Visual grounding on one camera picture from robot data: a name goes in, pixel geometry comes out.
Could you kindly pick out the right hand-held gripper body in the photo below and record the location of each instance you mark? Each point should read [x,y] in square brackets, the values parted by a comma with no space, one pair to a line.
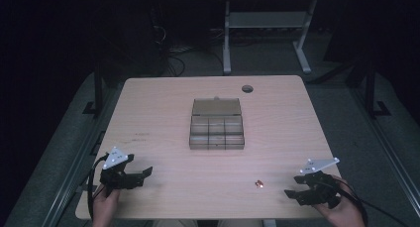
[322,187]

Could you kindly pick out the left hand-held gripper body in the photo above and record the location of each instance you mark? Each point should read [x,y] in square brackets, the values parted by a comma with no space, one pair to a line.
[115,178]

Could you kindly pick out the person's left hand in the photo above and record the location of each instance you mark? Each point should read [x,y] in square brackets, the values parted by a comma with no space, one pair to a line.
[105,204]

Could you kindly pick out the person's right hand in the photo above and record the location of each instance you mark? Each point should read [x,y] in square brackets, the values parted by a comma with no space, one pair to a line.
[345,213]

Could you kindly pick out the small orange bead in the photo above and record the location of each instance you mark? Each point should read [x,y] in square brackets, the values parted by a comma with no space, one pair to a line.
[259,184]

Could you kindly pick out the clear plastic compartment box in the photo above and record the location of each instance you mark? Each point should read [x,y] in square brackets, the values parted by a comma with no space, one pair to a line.
[216,124]

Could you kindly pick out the black metal stand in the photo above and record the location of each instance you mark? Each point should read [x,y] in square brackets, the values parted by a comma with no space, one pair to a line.
[98,88]
[370,88]

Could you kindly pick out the round table grommet hole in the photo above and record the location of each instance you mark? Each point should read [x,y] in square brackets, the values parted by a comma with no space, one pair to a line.
[247,89]

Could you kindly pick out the white metal stand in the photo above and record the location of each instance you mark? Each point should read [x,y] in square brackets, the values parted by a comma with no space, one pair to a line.
[267,20]

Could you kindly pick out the grey metal floor rail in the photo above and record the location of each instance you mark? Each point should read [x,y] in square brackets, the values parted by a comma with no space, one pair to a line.
[76,170]
[389,154]

